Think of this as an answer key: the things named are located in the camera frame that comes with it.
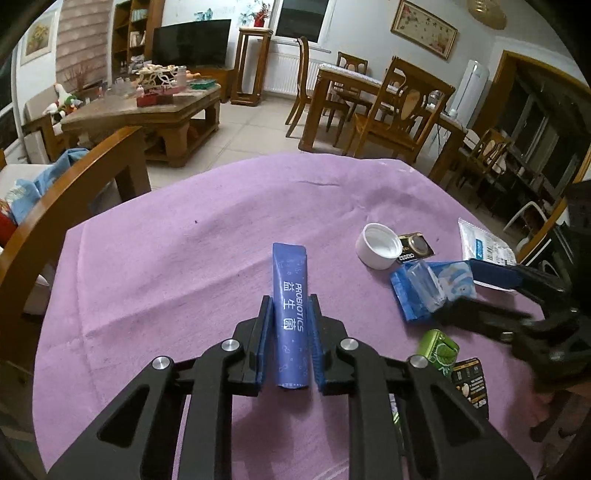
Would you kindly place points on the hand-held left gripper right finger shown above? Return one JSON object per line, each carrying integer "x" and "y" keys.
{"x": 318, "y": 344}

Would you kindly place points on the red box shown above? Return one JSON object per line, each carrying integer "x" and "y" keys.
{"x": 154, "y": 98}

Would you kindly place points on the white bottle cap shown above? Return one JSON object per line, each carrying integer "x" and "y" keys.
{"x": 378, "y": 244}

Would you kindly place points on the white printed packet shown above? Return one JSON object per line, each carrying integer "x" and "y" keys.
{"x": 485, "y": 244}

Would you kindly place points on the framed wall picture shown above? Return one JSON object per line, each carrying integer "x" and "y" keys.
{"x": 424, "y": 28}

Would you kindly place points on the wooden sofa armrest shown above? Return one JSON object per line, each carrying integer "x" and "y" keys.
{"x": 87, "y": 170}

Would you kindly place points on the framed flower painting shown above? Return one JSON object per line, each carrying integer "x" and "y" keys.
{"x": 39, "y": 39}

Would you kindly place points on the white standing air conditioner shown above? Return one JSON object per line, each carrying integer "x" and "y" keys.
{"x": 472, "y": 87}

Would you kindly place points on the green candy packet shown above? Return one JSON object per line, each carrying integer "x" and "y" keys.
{"x": 438, "y": 350}

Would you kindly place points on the light blue cloth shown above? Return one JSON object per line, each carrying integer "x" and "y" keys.
{"x": 51, "y": 182}

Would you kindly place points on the wooden dining chair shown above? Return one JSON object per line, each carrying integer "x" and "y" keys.
{"x": 302, "y": 83}
{"x": 352, "y": 64}
{"x": 480, "y": 159}
{"x": 401, "y": 115}

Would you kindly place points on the black flat television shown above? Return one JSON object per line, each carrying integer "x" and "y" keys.
{"x": 191, "y": 41}

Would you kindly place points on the wooden plant stand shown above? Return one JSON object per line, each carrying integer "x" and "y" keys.
{"x": 251, "y": 64}

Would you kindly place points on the white plastic chair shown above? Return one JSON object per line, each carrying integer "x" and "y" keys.
{"x": 531, "y": 217}

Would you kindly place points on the purple table cloth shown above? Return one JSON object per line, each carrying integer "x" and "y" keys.
{"x": 184, "y": 240}

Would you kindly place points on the blue powder sachet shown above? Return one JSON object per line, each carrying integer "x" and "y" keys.
{"x": 291, "y": 314}

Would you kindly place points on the red flower pot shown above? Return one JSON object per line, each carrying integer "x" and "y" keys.
{"x": 261, "y": 14}

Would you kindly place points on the green tray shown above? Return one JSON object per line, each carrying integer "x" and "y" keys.
{"x": 203, "y": 84}

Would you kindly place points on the blue tissue pack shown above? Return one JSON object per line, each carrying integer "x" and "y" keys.
{"x": 425, "y": 290}

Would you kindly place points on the small black packet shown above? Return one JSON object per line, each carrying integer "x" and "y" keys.
{"x": 418, "y": 244}

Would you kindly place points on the white toy duck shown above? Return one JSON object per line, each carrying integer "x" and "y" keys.
{"x": 62, "y": 99}

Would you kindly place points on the white openwork fruit bowl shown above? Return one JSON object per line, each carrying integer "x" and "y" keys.
{"x": 157, "y": 76}

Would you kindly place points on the wooden bookshelf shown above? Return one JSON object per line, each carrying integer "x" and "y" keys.
{"x": 134, "y": 32}

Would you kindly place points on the wooden dining table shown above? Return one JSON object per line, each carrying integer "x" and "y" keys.
{"x": 341, "y": 87}

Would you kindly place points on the striped roller blind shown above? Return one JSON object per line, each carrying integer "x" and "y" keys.
{"x": 83, "y": 37}

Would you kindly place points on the wooden coffee table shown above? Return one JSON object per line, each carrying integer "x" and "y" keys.
{"x": 147, "y": 117}

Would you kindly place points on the white radiator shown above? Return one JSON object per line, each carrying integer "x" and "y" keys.
{"x": 288, "y": 71}

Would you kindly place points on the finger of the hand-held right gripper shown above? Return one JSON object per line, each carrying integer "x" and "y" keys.
{"x": 503, "y": 274}
{"x": 485, "y": 318}

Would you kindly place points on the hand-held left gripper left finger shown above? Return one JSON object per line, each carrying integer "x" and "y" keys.
{"x": 264, "y": 344}

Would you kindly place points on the black orange packet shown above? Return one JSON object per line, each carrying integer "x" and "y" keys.
{"x": 471, "y": 385}

